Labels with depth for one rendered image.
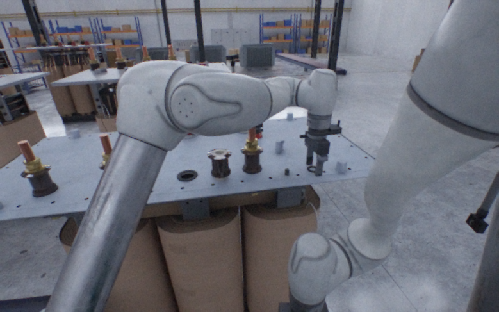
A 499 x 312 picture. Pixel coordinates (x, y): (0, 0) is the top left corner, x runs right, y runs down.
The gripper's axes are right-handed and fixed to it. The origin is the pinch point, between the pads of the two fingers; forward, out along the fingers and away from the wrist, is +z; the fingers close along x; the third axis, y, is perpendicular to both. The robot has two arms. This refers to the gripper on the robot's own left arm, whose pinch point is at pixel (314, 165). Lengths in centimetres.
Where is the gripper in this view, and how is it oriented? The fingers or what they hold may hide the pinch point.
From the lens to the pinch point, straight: 106.3
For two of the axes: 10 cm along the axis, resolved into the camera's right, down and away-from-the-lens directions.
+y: -9.8, 1.0, -1.5
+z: 0.2, 8.9, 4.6
